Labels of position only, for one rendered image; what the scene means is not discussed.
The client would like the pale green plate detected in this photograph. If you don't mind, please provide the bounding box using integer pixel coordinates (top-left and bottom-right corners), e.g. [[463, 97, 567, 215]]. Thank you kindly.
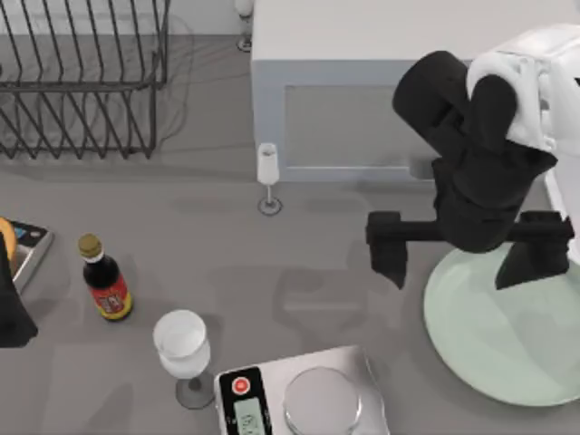
[[423, 247, 580, 408]]

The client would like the white wine glass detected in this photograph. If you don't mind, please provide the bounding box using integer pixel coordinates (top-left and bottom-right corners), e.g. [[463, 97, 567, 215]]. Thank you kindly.
[[152, 309, 216, 411]]

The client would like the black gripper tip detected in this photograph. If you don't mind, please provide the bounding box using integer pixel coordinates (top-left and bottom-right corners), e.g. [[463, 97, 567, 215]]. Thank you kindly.
[[0, 234, 39, 350]]

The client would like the white champagne flute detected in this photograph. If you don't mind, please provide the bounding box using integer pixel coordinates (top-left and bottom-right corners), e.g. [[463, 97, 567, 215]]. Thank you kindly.
[[256, 141, 284, 215]]

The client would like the dark sauce bottle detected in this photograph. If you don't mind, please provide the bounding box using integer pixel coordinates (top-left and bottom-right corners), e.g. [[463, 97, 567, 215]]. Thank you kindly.
[[77, 232, 134, 324]]

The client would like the yellow orange fruit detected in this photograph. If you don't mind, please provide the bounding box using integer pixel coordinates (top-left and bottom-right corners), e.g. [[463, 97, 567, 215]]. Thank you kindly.
[[0, 217, 19, 263]]

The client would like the silver kitchen scale round pan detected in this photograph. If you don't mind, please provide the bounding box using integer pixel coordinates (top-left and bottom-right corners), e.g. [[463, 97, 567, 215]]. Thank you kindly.
[[213, 344, 392, 435]]

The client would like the white stemmed glass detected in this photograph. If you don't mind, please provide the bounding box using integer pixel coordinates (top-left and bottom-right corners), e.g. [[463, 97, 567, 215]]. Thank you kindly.
[[234, 0, 255, 52]]

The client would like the dark wire dish rack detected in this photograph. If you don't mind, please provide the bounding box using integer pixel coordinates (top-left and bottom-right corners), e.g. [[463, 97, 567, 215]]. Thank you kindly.
[[0, 0, 172, 160]]

